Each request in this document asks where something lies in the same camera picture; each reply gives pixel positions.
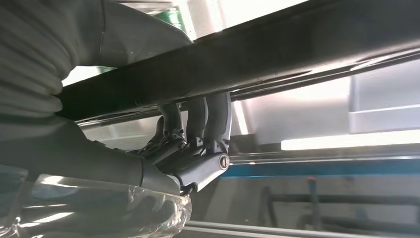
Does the green plastic crate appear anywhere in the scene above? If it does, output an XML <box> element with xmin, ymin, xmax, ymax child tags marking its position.
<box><xmin>152</xmin><ymin>6</ymin><xmax>186</xmax><ymax>32</ymax></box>

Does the white plastic crate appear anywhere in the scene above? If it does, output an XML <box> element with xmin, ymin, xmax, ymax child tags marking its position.
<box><xmin>348</xmin><ymin>59</ymin><xmax>420</xmax><ymax>135</ymax></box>

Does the blue metal shelf rack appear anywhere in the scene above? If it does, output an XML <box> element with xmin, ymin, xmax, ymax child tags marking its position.
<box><xmin>223</xmin><ymin>157</ymin><xmax>420</xmax><ymax>179</ymax></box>

